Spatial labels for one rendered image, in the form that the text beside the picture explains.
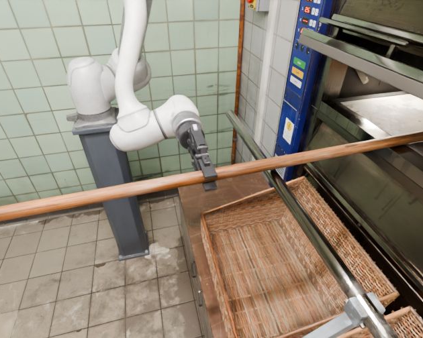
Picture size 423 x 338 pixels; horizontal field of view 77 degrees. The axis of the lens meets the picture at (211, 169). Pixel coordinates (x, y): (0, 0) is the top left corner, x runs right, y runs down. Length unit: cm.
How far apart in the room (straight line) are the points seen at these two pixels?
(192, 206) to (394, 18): 109
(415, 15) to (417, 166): 36
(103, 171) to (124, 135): 63
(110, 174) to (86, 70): 52
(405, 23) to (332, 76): 33
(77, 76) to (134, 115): 48
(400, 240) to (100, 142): 123
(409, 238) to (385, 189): 15
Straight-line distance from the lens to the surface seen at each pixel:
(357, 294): 53
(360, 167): 103
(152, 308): 179
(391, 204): 96
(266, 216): 133
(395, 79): 69
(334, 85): 114
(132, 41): 90
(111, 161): 144
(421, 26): 84
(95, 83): 129
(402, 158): 89
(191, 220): 136
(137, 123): 86
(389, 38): 78
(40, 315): 200
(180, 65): 183
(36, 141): 210
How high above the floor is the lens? 160
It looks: 38 degrees down
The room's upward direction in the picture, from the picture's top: straight up
